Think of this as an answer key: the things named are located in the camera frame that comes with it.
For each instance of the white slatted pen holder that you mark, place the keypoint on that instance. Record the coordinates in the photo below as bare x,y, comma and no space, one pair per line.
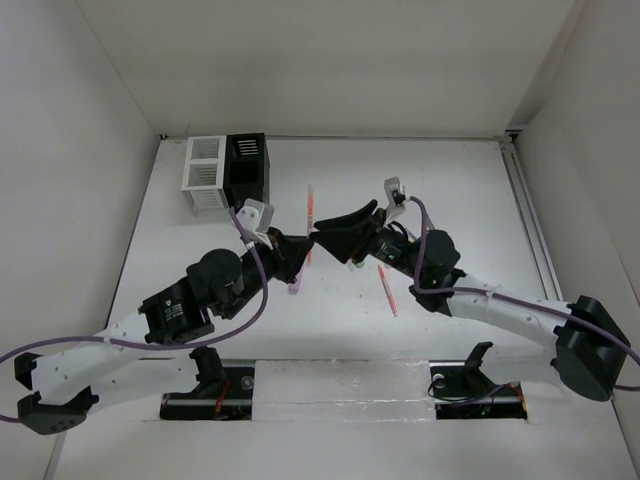
203,173

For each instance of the purple highlighter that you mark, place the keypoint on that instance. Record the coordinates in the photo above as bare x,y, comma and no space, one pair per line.
294,287

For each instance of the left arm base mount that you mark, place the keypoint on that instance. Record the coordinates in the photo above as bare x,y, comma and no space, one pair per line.
223,392

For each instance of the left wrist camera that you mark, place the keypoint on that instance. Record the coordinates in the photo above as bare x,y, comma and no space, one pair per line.
252,219

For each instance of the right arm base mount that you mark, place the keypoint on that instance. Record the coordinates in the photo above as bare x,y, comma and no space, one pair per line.
461,391

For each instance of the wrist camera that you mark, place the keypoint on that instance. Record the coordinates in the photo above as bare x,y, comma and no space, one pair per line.
252,219
396,197

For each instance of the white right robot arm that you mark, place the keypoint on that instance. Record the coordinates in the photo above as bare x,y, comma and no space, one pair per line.
584,345

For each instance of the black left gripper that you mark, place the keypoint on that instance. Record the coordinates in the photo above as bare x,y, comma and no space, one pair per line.
287,253

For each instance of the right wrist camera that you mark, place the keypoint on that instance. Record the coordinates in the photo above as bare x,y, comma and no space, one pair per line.
396,197

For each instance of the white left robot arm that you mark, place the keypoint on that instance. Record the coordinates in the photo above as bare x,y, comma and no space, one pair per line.
165,346

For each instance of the red pen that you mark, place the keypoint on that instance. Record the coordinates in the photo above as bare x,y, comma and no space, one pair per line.
387,290
309,219

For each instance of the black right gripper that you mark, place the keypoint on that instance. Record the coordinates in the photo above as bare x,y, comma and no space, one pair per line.
345,244

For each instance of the aluminium rail right side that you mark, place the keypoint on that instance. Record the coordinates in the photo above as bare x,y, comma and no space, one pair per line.
529,219

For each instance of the black slatted pen holder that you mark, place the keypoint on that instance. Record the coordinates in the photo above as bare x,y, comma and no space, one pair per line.
246,168

